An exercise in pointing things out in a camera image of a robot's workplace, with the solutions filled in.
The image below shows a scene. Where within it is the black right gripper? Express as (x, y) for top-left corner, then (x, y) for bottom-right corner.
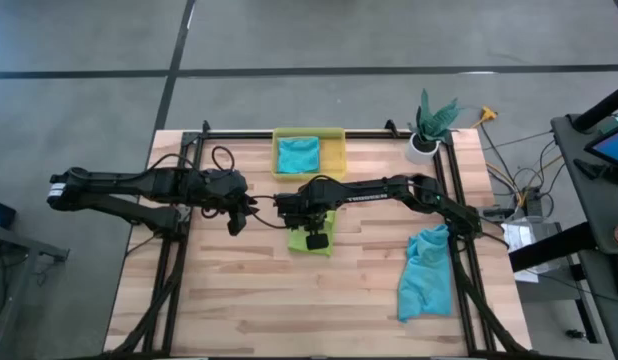
(273, 180), (341, 231)

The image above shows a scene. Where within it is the teal microfiber towel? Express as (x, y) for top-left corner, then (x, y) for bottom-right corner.
(277, 136), (321, 175)

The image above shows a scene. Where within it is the clear plastic container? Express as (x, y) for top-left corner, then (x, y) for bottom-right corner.
(501, 215), (564, 284)

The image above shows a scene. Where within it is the tablet with blue screen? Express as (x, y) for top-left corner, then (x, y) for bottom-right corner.
(583, 127), (618, 169)

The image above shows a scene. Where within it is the black power strip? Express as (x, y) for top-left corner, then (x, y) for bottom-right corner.
(519, 185), (556, 217)

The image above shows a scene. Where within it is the yellow plastic bin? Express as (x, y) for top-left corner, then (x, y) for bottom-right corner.
(271, 126), (348, 182)

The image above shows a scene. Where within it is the yellow cable plug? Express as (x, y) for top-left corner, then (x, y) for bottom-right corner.
(471, 105), (500, 129)

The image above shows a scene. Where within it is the lime green microfiber towel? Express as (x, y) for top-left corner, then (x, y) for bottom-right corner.
(287, 209), (338, 257)

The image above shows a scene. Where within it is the grey metal stand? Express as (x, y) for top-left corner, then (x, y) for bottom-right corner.
(0, 223), (71, 360)

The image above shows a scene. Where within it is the dark grey side desk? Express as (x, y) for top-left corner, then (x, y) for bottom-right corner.
(508, 113), (618, 360)

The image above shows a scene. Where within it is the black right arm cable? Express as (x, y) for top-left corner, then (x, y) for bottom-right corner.
(247, 193), (290, 231)

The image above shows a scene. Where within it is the sky blue microfiber towel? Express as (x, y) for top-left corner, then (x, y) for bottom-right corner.
(396, 223), (455, 324)

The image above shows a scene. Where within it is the black aluminium table frame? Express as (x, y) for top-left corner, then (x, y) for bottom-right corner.
(102, 118), (536, 359)

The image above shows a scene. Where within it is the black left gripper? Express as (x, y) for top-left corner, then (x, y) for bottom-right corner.
(202, 168), (260, 216)

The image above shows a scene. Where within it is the snake plant in white pot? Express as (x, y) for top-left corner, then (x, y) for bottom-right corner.
(406, 88), (465, 165)

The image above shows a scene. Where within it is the black desk gadget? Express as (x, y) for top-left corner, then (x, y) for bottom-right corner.
(572, 157), (618, 185)

